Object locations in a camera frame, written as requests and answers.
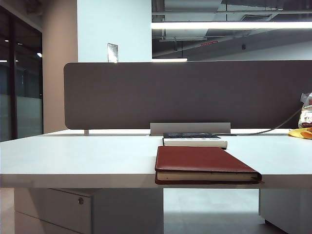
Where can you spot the white plain cabinet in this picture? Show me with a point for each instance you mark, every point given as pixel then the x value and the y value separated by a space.
pixel 287 207

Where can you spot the round metal drawer lock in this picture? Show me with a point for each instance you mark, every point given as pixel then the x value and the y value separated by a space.
pixel 80 201

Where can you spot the short ceiling light strip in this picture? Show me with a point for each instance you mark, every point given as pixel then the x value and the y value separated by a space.
pixel 170 59

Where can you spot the long ceiling light strip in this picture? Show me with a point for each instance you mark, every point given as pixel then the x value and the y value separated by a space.
pixel 219 25

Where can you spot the yellow cloth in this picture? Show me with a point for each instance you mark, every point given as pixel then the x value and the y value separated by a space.
pixel 302 133

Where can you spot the white drawer cabinet with lock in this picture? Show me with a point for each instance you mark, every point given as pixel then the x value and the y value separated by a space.
pixel 48 209

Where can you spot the gray desk divider panel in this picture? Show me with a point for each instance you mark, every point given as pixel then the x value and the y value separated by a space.
pixel 170 97

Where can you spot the clear plastic snack bag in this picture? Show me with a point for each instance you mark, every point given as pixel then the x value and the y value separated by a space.
pixel 307 117

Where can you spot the black and white book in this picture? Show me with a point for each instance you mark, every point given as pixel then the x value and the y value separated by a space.
pixel 192 142

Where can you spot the red leather-cover book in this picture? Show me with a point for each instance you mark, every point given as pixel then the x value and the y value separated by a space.
pixel 195 158

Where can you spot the metal wall plate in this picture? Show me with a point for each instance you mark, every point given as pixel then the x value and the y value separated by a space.
pixel 112 52

